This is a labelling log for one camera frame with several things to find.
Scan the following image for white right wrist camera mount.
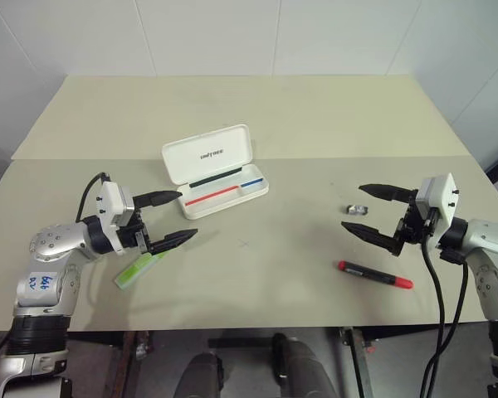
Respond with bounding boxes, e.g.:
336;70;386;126
415;172;459;227

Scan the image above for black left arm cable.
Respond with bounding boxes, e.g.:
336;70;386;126
75;172;110;225

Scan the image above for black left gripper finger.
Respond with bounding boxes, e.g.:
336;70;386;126
148;228;199;255
132;190;184;210

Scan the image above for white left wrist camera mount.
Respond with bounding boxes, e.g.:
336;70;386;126
95;181;135;254

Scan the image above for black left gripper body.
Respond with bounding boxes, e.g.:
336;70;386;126
116;209;156;255

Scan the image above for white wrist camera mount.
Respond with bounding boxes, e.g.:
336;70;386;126
95;181;135;254
415;172;459;227

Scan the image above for black red marker pen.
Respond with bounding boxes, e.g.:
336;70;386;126
337;260;414;290

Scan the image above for green translucent lead box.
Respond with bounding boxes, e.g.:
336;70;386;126
115;252;168;289

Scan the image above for dark rounded robot leg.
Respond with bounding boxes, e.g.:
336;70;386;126
175;352;225;398
273;332;341;398

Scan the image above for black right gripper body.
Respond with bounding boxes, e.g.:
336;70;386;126
392;201;440;256

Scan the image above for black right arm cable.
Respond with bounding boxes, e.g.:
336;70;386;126
420;209;470;398

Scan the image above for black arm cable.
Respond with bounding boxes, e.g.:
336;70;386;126
75;172;110;225
420;209;470;398

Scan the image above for white open pencil case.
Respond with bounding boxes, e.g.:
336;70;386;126
161;123;271;221

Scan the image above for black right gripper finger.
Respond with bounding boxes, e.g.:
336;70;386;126
340;221;401;255
358;183;419;204

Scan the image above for metal table frame leg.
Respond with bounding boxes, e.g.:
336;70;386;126
115;330;144;398
339;326;377;398

